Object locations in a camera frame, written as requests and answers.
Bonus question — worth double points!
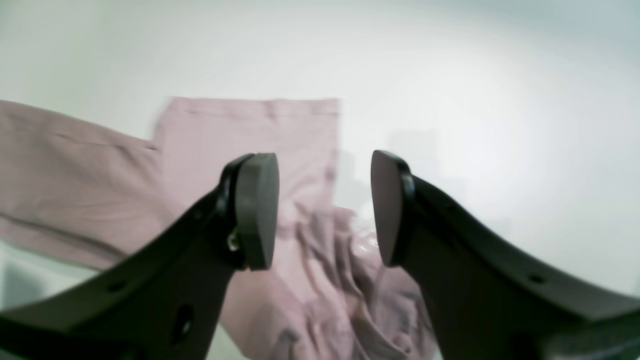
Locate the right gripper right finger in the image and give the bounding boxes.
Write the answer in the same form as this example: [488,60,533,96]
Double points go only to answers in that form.
[370,150,416,268]

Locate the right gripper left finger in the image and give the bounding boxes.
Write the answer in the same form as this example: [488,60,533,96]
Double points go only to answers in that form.
[219,153,280,271]

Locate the pink T-shirt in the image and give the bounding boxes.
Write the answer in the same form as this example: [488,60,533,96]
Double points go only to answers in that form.
[0,96,441,360]

